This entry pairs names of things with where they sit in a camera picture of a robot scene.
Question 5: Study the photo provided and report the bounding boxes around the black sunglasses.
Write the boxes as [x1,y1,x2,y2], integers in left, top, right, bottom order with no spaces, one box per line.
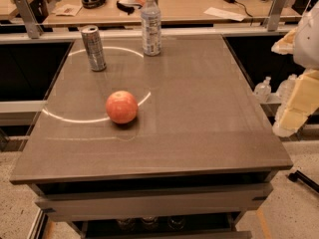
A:
[117,1,143,15]

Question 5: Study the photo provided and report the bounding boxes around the small clear bottle right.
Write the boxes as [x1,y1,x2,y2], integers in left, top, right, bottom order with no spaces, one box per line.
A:
[276,74,297,104]

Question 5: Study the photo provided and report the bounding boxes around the paper note on desk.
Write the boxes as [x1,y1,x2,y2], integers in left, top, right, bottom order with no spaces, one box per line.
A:
[53,4,82,17]

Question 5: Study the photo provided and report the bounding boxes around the metal bracket post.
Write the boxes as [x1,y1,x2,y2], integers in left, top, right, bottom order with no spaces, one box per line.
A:
[13,0,43,39]
[265,0,286,32]

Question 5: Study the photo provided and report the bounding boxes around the black chair base leg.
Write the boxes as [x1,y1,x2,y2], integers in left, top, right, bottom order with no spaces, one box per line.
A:
[288,170,319,193]

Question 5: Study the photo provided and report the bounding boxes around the white paper sheet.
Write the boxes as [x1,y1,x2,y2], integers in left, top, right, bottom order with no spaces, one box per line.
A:
[204,7,245,22]

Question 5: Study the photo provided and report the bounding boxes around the red apple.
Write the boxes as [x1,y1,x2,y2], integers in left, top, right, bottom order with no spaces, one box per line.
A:
[106,91,139,124]

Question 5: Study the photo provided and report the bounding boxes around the small clear bottle left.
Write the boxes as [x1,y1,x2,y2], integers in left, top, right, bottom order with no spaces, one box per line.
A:
[254,77,271,103]

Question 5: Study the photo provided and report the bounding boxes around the left metal bracket post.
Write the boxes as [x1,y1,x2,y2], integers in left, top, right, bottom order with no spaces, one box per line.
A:
[13,0,43,39]

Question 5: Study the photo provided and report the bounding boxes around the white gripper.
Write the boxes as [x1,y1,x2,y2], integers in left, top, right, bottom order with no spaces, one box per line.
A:
[271,2,319,132]

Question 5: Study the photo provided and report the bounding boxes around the blue plastic water bottle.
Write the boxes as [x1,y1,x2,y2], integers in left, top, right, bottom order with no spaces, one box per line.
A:
[141,0,161,56]

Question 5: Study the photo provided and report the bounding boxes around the right metal bracket post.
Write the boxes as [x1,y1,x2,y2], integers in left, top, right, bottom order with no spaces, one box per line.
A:
[265,0,286,32]

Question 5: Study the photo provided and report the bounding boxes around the table drawer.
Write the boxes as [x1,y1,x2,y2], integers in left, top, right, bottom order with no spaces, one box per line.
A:
[36,183,273,221]

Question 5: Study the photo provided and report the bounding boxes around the silver drink can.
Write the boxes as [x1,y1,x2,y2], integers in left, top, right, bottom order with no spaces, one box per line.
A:
[81,25,107,72]

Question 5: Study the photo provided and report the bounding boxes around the small clear bottle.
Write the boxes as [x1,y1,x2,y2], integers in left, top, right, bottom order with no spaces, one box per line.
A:
[276,74,297,104]
[254,77,271,103]

